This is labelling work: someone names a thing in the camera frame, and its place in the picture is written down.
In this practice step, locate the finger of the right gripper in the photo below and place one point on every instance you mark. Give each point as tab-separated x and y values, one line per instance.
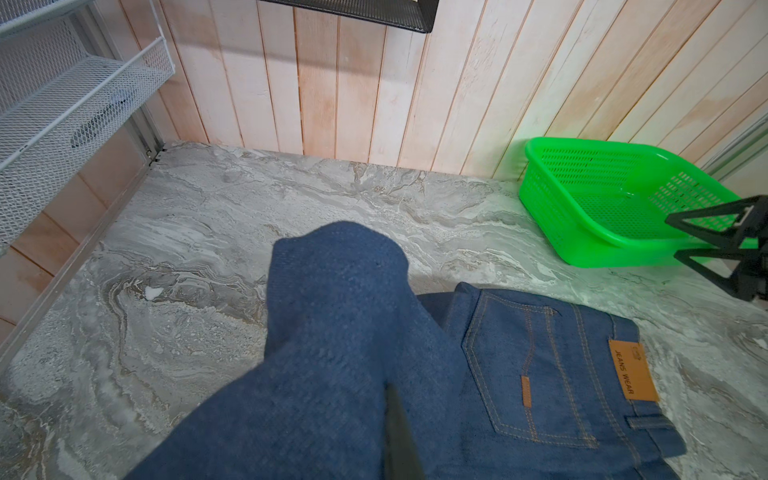
740	283
727	225

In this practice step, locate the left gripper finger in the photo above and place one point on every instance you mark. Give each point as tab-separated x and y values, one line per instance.
401	458

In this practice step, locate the dark blue denim trousers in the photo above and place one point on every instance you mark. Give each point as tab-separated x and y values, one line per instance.
496	384

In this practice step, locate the green plastic basket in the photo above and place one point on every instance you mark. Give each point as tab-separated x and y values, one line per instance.
604	204

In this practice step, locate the black mesh wall basket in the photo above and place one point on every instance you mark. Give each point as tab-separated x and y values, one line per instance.
417	16

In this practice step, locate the white wire mesh shelf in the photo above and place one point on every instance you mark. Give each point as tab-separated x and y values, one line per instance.
60	103

